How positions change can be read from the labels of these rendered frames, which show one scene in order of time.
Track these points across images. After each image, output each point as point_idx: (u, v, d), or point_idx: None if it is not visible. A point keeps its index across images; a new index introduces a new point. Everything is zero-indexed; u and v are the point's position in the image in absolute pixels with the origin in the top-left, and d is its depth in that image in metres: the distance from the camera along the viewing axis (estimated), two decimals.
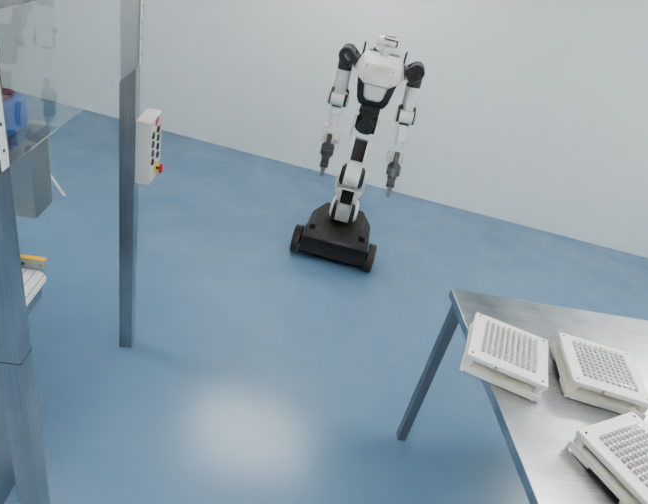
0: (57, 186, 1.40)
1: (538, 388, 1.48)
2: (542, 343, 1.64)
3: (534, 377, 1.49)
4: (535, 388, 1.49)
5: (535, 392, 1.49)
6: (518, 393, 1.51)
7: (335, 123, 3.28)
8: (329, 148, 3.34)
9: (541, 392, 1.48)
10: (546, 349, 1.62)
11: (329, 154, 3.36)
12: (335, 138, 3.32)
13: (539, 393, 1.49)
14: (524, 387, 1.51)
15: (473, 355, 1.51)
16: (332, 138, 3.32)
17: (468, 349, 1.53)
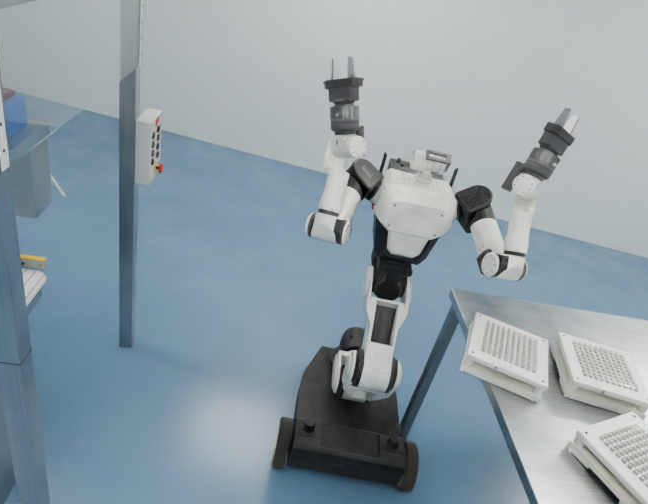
0: (57, 186, 1.40)
1: (538, 388, 1.48)
2: (542, 343, 1.64)
3: (534, 377, 1.49)
4: (535, 388, 1.49)
5: (535, 392, 1.49)
6: (518, 393, 1.51)
7: (347, 181, 1.55)
8: None
9: (541, 392, 1.48)
10: (546, 349, 1.62)
11: (351, 110, 1.49)
12: None
13: (539, 393, 1.49)
14: (524, 387, 1.51)
15: (473, 355, 1.51)
16: None
17: (468, 349, 1.53)
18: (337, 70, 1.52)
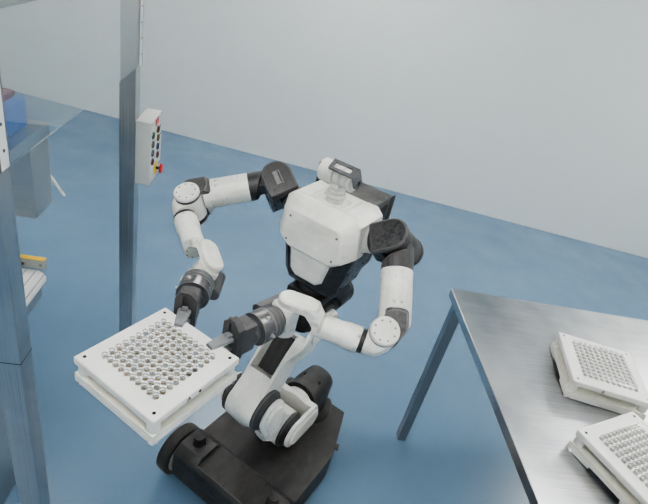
0: (57, 186, 1.40)
1: None
2: (149, 408, 0.97)
3: (96, 351, 1.07)
4: None
5: None
6: None
7: None
8: None
9: (78, 367, 1.06)
10: (134, 404, 0.98)
11: None
12: None
13: (79, 367, 1.07)
14: None
15: (159, 310, 1.22)
16: None
17: (170, 311, 1.22)
18: (185, 319, 1.21)
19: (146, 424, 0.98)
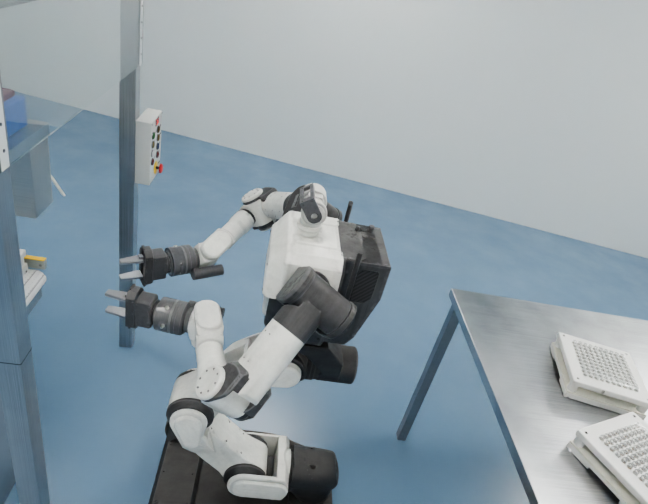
0: (57, 186, 1.40)
1: None
2: None
3: None
4: None
5: None
6: None
7: None
8: (189, 273, 1.52)
9: None
10: None
11: None
12: None
13: None
14: None
15: None
16: None
17: (22, 253, 1.40)
18: (132, 262, 1.41)
19: None
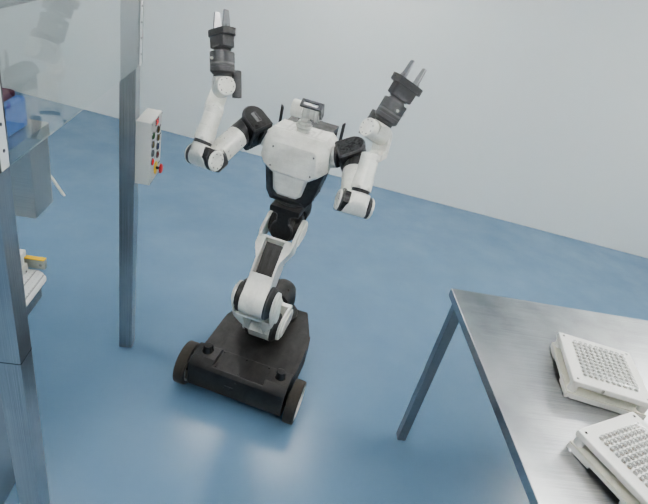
0: (57, 186, 1.40)
1: None
2: None
3: None
4: None
5: None
6: None
7: (221, 117, 1.81)
8: (234, 68, 1.80)
9: None
10: None
11: (223, 54, 1.75)
12: (234, 88, 1.79)
13: None
14: None
15: None
16: None
17: (22, 253, 1.40)
18: (219, 22, 1.79)
19: None
